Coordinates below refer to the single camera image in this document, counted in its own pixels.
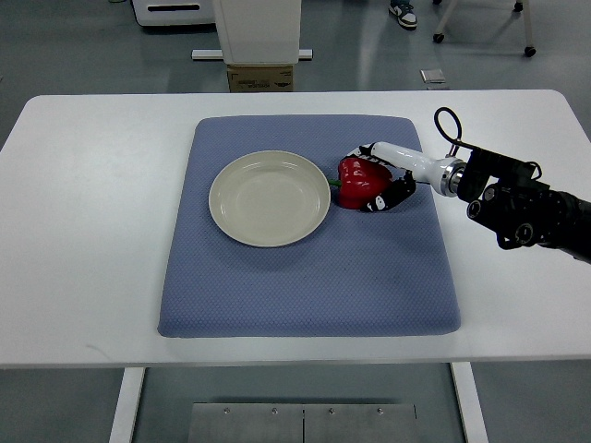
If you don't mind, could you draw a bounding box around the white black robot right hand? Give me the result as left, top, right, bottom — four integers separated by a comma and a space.
344, 142, 465, 212

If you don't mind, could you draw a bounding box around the red bell pepper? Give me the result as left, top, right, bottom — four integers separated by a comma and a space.
328, 157, 392, 210

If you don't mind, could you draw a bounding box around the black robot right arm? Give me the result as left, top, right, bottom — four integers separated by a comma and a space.
434, 107, 590, 263

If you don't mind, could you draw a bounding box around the small silver floor plate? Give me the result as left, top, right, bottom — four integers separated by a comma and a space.
420, 68, 446, 85

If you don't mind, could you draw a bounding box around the cream round plate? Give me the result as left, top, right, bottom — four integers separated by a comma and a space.
209, 150, 332, 247

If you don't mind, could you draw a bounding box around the grey metal floor plate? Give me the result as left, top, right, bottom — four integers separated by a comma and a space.
188, 403, 420, 442

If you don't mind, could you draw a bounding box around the blue-grey cushion mat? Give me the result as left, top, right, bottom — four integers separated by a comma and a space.
158, 114, 461, 338

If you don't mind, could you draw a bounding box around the white sneaker of person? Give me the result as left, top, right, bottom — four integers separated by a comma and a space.
389, 0, 417, 30

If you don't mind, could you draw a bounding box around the right white table leg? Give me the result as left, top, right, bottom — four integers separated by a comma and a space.
450, 362, 488, 443

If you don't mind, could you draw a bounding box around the white table leg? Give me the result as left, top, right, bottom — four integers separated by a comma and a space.
108, 367, 146, 443
450, 362, 488, 443

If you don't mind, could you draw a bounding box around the cardboard box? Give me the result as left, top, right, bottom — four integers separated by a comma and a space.
227, 65, 294, 92

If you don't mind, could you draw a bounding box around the white appliance at top left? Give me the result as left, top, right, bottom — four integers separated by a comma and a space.
131, 0, 215, 27

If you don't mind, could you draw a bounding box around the left white table leg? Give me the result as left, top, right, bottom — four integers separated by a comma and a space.
108, 367, 146, 443

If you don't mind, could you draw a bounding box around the white wheeled cart frame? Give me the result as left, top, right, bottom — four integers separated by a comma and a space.
432, 1, 537, 58

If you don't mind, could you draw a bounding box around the white pedestal column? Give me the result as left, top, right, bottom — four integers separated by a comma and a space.
191, 0, 313, 66

